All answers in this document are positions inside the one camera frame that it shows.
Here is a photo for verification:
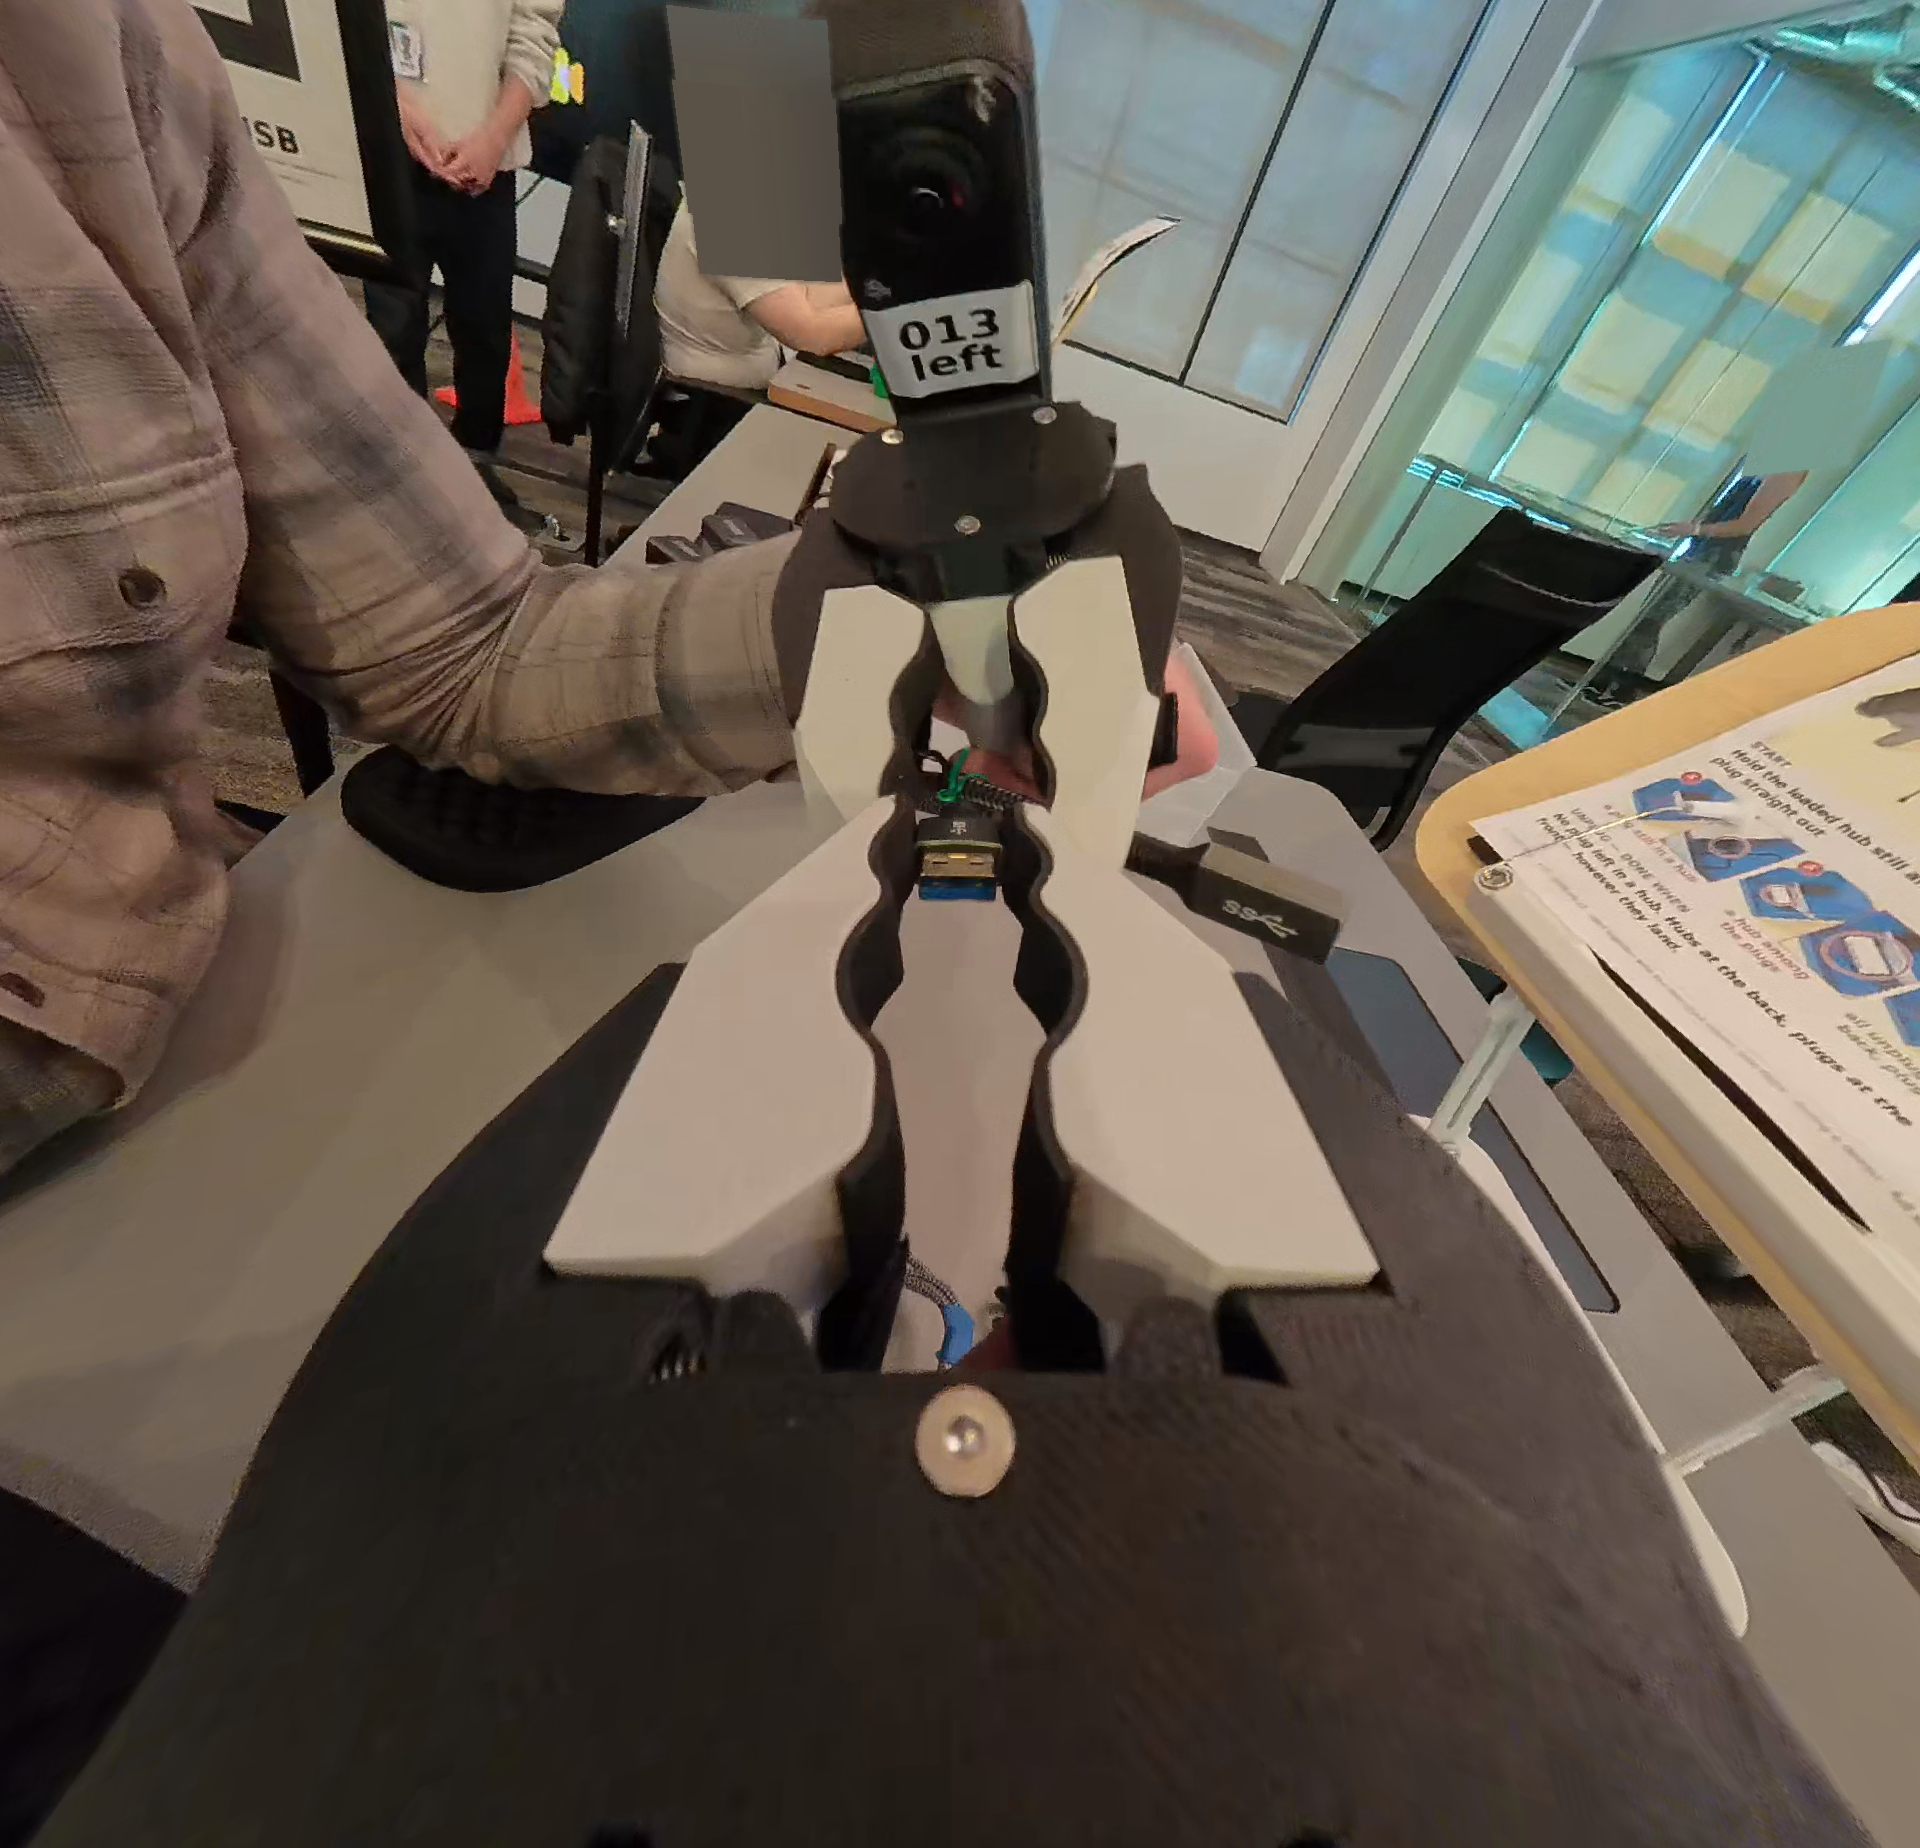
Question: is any printed instruction sheet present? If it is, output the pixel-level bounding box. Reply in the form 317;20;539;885
1470;681;1920;1281

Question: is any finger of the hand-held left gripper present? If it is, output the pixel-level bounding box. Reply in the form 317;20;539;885
795;583;977;831
1005;561;1173;897

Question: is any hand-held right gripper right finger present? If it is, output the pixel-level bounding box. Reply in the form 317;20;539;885
1005;831;1388;1347

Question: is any person's left hand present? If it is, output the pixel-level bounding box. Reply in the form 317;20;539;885
1165;650;1249;806

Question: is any instruction sheet on stand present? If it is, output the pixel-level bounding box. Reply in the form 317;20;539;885
1411;606;1920;1466

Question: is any white document stand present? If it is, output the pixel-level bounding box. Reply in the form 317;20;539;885
1411;980;1920;1640

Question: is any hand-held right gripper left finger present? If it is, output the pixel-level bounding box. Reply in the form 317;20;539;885
547;794;925;1347

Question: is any person's left forearm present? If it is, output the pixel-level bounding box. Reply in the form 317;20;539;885
181;50;819;806

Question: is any black seven-port USB hub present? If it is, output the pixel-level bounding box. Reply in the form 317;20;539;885
1117;838;1345;969

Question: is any black office chair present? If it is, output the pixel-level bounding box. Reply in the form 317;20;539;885
540;134;685;567
1246;509;1670;849

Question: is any black foam wrist rest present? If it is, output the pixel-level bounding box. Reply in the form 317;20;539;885
340;746;717;897

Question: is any dark desk mat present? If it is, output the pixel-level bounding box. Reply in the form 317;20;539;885
1321;944;1622;1317

